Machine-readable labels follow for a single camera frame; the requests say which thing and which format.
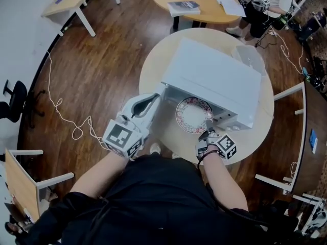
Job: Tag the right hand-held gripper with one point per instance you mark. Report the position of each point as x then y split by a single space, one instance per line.
226 145

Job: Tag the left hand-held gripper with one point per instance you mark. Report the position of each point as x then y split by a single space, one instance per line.
120 136

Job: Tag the floral rimmed white plate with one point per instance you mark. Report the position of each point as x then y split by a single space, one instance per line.
191 115

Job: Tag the person's right forearm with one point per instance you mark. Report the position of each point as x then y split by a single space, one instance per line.
222 182

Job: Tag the person's left forearm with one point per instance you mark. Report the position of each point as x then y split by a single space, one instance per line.
99 175

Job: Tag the round light wooden table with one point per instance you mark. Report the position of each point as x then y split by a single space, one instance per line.
245 142

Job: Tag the person's left shoe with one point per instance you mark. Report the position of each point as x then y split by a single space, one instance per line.
155 148

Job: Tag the person's shoe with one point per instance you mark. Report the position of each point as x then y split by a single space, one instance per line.
155 148
176 155

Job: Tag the person's right shoe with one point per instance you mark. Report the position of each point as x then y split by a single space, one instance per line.
176 155

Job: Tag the white microwave oven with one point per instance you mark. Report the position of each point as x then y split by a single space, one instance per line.
212 78

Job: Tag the translucent plastic container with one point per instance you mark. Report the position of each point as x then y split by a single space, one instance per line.
250 57

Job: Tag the person's black clothing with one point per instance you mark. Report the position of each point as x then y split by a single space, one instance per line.
158 203

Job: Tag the blue booklet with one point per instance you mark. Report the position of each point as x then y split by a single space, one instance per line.
311 136

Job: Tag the dark curved desk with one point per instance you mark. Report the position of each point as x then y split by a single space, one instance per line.
314 111

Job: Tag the white remote control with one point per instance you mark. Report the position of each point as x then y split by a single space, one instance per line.
315 147

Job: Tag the dark covered book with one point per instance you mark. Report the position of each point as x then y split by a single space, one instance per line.
184 8

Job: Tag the black office chair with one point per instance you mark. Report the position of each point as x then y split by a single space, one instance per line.
16 98

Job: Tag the open booklet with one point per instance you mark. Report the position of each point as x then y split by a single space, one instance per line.
230 6

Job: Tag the white machine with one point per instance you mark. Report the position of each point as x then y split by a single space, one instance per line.
316 218

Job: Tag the black backpack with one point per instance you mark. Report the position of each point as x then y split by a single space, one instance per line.
314 23

